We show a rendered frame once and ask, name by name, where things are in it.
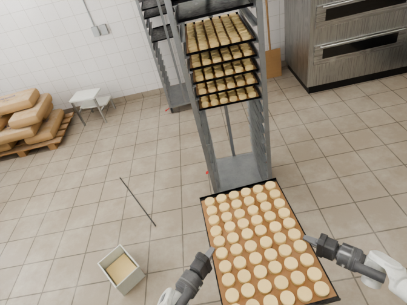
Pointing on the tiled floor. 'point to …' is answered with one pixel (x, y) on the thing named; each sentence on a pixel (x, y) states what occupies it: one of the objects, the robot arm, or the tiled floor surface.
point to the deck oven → (344, 41)
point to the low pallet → (42, 141)
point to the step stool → (90, 101)
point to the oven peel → (272, 55)
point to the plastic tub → (121, 270)
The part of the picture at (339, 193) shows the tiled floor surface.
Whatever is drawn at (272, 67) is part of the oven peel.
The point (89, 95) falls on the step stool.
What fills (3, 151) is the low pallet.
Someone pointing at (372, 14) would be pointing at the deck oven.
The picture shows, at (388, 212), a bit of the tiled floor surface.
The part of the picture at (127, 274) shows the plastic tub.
